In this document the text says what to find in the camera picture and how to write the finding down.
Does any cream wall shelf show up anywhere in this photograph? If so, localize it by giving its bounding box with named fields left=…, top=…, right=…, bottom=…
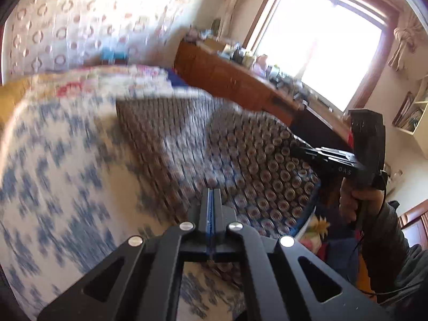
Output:
left=391, top=77, right=428, bottom=159

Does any navy blanket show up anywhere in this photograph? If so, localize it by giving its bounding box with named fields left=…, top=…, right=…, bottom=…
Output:
left=326, top=237, right=357, bottom=276

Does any sheer circle-print curtain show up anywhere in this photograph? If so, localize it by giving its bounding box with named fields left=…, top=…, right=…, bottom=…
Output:
left=3, top=0, right=221, bottom=77

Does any wooden-framed window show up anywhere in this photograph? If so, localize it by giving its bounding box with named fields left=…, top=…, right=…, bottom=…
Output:
left=246, top=0, right=400, bottom=112

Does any navy circle-print shirt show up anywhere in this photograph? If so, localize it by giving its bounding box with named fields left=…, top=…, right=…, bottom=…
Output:
left=115, top=95, right=322, bottom=288

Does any blue tissue pack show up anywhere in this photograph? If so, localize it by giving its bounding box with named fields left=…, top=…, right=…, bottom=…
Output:
left=100, top=48, right=128, bottom=64

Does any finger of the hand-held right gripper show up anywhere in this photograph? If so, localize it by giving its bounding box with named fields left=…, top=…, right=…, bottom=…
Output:
left=290, top=145, right=335, bottom=168

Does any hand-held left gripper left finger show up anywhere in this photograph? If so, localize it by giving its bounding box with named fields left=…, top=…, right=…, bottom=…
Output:
left=37, top=188, right=212, bottom=321

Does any knotted cream window curtain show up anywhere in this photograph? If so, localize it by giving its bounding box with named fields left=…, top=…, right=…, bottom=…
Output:
left=388, top=15, right=427, bottom=72

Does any person's right hand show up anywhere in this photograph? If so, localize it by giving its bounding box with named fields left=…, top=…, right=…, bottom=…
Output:
left=339, top=186, right=385, bottom=224

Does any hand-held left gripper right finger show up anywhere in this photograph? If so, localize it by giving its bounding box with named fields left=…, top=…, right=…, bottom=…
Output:
left=211, top=189, right=392, bottom=321

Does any person's right forearm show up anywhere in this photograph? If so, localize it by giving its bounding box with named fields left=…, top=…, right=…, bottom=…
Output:
left=363, top=201, right=428, bottom=308

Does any pink container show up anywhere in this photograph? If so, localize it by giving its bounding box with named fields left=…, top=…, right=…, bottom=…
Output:
left=254, top=54, right=270, bottom=76

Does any long wooden cabinet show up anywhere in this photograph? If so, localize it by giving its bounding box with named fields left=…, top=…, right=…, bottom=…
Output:
left=174, top=38, right=355, bottom=151

